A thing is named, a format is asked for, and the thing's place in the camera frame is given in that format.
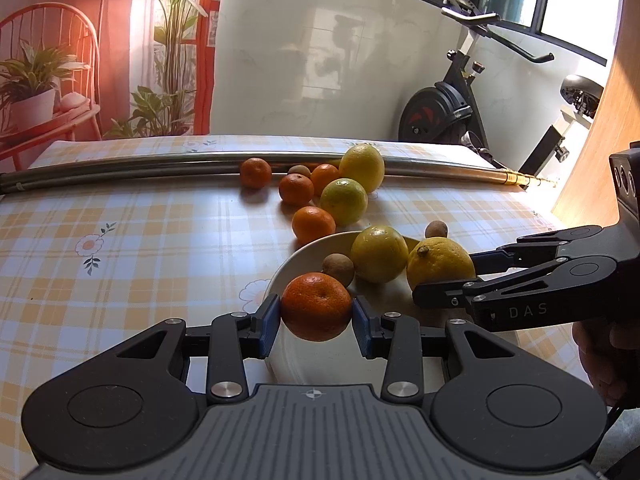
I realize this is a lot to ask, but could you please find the printed backdrop curtain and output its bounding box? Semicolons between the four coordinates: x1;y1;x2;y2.
1;0;220;170

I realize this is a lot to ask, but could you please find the wooden board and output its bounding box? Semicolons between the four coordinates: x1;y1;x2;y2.
552;0;640;226

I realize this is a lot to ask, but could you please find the black exercise bike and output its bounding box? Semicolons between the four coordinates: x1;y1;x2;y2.
397;0;606;176

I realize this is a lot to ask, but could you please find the yellow lemon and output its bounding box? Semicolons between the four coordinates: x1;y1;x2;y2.
338;143;385;194
406;236;476;289

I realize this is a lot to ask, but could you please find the brown longan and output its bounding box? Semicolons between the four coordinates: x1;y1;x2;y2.
424;220;449;238
288;165;311;178
321;252;355;287

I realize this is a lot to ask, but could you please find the green yellow citrus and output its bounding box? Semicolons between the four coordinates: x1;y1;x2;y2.
320;178;368;226

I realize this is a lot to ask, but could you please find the person's right hand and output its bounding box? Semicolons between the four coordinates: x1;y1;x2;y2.
572;318;639;406

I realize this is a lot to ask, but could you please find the long metal pole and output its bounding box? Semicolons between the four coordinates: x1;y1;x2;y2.
1;152;554;195

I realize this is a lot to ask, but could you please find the yellow green apple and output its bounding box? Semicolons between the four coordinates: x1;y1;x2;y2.
350;226;409;284

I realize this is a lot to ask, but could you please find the orange mandarin top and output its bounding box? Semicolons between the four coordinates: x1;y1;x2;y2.
240;157;272;190

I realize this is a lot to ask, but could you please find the orange mandarin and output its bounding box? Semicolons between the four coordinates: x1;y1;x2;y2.
279;174;314;207
292;206;336;244
240;157;272;190
280;272;352;342
310;164;341;196

